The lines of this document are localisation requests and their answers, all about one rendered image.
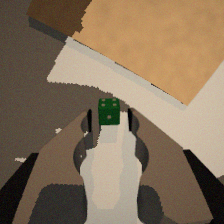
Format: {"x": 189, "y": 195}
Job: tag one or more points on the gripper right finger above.
{"x": 175, "y": 186}

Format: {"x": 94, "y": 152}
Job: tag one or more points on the tan flat mat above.
{"x": 176, "y": 45}

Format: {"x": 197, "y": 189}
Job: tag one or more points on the green die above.
{"x": 109, "y": 111}

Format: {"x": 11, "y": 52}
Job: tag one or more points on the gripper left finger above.
{"x": 48, "y": 188}

